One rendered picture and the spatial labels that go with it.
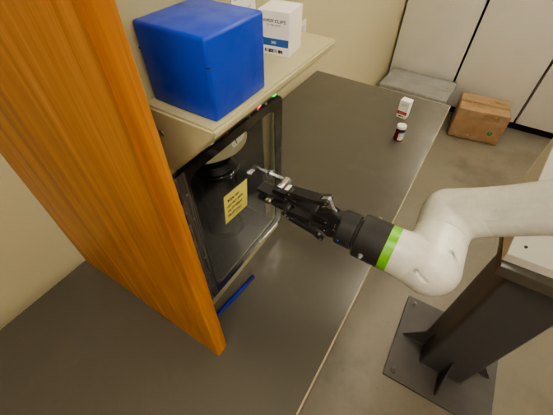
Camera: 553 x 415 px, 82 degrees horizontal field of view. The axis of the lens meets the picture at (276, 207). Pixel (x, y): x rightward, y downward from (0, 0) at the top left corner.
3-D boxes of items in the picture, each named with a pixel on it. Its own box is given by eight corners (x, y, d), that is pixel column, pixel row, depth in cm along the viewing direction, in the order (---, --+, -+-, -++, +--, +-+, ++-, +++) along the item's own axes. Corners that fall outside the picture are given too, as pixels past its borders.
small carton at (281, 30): (258, 53, 49) (257, 8, 45) (271, 41, 52) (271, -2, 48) (288, 58, 48) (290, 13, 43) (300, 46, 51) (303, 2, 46)
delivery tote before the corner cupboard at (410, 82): (371, 114, 316) (378, 82, 292) (386, 96, 340) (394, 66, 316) (432, 134, 293) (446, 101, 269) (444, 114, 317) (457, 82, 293)
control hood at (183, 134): (161, 166, 46) (139, 104, 39) (279, 79, 65) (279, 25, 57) (223, 197, 42) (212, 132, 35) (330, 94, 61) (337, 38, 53)
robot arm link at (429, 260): (464, 296, 50) (440, 315, 59) (483, 235, 56) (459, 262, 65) (378, 255, 55) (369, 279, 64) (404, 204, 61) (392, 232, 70)
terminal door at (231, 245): (211, 297, 78) (171, 174, 48) (278, 217, 95) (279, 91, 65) (213, 299, 77) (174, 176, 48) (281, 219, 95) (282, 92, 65)
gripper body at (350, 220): (360, 234, 70) (322, 216, 73) (369, 207, 63) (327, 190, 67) (346, 258, 66) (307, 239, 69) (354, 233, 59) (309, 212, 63)
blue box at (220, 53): (154, 100, 40) (129, 19, 33) (206, 69, 45) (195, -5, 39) (216, 123, 36) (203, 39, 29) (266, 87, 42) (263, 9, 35)
